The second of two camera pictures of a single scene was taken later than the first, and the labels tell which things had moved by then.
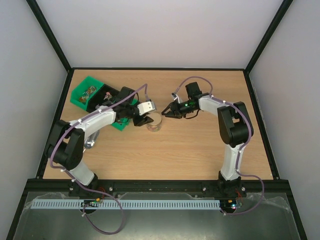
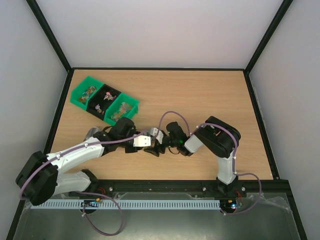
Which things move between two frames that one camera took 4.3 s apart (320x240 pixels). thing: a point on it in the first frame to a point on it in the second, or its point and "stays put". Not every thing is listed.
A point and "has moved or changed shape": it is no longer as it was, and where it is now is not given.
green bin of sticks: [82, 91] stays put
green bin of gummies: [121, 123] has moved or changed shape
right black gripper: [174, 109] to [162, 144]
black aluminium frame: [278, 185] stays put
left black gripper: [142, 121] to [130, 150]
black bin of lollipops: [106, 95] stays put
